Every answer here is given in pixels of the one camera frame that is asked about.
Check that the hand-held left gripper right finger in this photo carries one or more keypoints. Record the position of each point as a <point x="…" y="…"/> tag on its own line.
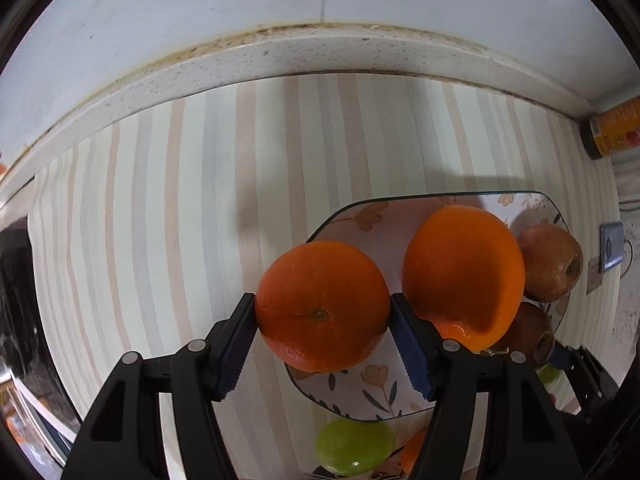
<point x="411" y="355"/>

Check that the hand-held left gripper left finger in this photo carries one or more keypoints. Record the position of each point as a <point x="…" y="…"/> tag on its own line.
<point x="234" y="355"/>

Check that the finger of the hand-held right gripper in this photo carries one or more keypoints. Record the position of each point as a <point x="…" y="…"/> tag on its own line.
<point x="587" y="375"/>

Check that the floral plate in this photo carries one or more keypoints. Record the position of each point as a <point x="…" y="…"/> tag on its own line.
<point x="360" y="390"/>

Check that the green apple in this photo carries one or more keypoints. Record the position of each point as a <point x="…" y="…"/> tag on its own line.
<point x="547" y="374"/>
<point x="352" y="445"/>

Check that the reddish brown apple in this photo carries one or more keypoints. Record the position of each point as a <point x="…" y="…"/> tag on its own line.
<point x="530" y="330"/>
<point x="550" y="265"/>

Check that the small orange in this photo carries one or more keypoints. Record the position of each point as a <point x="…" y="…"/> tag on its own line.
<point x="414" y="452"/>

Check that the striped table mat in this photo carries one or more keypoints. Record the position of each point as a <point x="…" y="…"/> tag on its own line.
<point x="150" y="210"/>

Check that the dark glossy appliance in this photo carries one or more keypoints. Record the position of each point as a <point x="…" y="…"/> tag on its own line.
<point x="25" y="310"/>

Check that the orange bottle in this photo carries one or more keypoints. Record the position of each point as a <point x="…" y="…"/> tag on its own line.
<point x="612" y="132"/>

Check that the grey wall socket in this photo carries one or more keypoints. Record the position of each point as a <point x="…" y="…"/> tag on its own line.
<point x="612" y="246"/>

